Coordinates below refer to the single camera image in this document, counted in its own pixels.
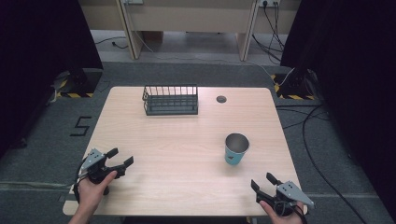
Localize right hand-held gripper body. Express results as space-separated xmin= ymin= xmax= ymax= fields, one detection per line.
xmin=255 ymin=180 xmax=316 ymax=217

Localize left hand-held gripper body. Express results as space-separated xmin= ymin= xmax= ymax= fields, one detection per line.
xmin=80 ymin=147 xmax=127 ymax=185

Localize person's right hand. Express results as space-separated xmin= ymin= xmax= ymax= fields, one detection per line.
xmin=259 ymin=200 xmax=305 ymax=224

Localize person's left hand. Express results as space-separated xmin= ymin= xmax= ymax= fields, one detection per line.
xmin=76 ymin=170 xmax=119 ymax=216

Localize blue metal cup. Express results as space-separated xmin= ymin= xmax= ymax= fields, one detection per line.
xmin=224 ymin=133 xmax=250 ymax=166

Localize black stand base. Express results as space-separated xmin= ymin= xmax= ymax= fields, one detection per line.
xmin=274 ymin=68 xmax=316 ymax=98
xmin=61 ymin=68 xmax=104 ymax=95

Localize yellow black hazard tape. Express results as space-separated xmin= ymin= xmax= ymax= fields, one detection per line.
xmin=270 ymin=74 xmax=316 ymax=101

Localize black curtain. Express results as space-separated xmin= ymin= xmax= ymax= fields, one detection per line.
xmin=0 ymin=0 xmax=105 ymax=158
xmin=279 ymin=0 xmax=396 ymax=220

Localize beige desk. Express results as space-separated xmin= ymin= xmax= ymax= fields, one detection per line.
xmin=78 ymin=0 xmax=303 ymax=63

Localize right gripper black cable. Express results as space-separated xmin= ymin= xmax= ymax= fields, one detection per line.
xmin=276 ymin=201 xmax=310 ymax=224

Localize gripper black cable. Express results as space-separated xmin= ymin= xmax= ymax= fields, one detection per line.
xmin=72 ymin=156 xmax=89 ymax=204
xmin=276 ymin=201 xmax=310 ymax=224

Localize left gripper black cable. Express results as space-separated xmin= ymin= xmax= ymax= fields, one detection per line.
xmin=72 ymin=156 xmax=89 ymax=204

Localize long black floor cable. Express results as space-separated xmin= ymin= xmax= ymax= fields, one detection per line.
xmin=275 ymin=104 xmax=369 ymax=224

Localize dark wire basket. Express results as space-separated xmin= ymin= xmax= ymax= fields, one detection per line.
xmin=141 ymin=83 xmax=200 ymax=117

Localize short black floor cable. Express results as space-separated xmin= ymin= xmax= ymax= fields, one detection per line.
xmin=93 ymin=35 xmax=129 ymax=49

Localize bundle of black hanging cables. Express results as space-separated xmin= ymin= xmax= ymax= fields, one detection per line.
xmin=251 ymin=1 xmax=287 ymax=63

